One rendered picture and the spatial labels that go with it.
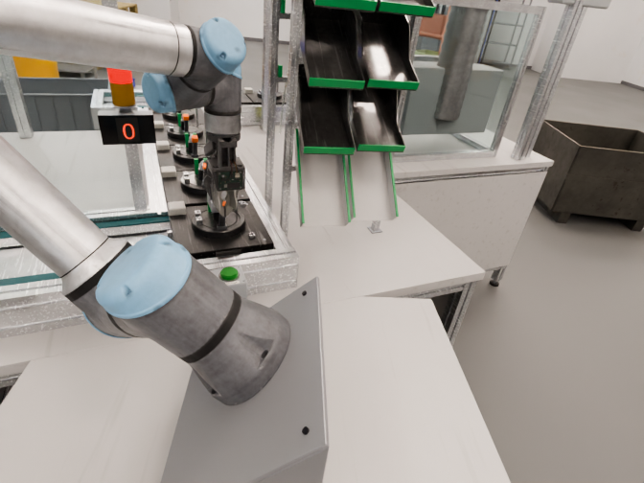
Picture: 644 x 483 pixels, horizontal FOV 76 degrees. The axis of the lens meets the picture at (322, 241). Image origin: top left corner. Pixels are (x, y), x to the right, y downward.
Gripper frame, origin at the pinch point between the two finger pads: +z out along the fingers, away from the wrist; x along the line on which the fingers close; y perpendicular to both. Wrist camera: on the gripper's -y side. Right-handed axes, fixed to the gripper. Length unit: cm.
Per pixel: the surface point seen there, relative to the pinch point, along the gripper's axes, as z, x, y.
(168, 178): 9.2, -10.3, -40.8
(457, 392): 21, 38, 50
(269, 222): 11.0, 14.6, -9.8
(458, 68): -23, 115, -66
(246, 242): 9.3, 5.2, 1.5
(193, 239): 9.3, -7.4, -3.3
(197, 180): 7.2, -1.9, -33.5
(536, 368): 106, 154, 4
